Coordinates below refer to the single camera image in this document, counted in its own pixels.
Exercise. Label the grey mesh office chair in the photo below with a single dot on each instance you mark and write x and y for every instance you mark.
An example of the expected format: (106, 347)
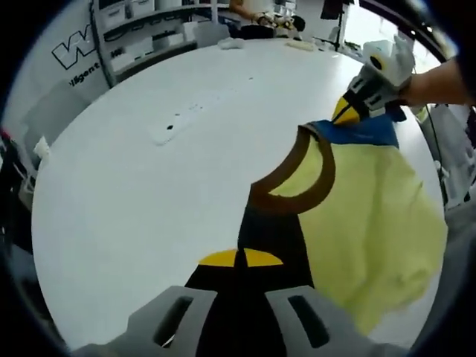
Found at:
(457, 156)

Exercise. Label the grey metal storage shelf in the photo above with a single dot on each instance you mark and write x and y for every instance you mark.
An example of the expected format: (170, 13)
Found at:
(156, 15)

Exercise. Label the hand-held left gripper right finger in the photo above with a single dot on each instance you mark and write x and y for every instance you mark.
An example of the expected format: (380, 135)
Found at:
(316, 327)

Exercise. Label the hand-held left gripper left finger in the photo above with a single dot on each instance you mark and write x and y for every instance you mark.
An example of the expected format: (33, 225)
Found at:
(167, 323)

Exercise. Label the black tripod stand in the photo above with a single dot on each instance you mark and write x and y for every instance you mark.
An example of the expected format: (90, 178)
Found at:
(337, 29)

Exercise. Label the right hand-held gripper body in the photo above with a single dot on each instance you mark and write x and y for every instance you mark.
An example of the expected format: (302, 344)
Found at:
(394, 59)

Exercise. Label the group of white cardboard boxes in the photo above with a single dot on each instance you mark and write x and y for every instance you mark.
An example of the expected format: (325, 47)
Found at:
(137, 50)

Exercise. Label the beige folded cloth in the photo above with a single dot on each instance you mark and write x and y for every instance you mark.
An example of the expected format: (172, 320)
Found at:
(299, 45)

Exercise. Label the person's right hand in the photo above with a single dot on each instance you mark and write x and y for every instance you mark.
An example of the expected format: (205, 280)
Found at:
(403, 94)

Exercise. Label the white crumpled cloth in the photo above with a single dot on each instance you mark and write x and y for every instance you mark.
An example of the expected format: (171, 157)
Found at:
(230, 44)

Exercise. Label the black screen panel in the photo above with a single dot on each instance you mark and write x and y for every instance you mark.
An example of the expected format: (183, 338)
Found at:
(332, 8)

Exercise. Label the white paper cup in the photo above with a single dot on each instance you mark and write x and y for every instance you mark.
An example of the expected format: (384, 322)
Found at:
(42, 147)

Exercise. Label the white office chair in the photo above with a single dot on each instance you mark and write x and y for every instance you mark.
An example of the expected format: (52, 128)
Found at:
(52, 111)

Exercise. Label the yellow blue grey garment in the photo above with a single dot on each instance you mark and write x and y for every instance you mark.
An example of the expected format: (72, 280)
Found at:
(372, 208)

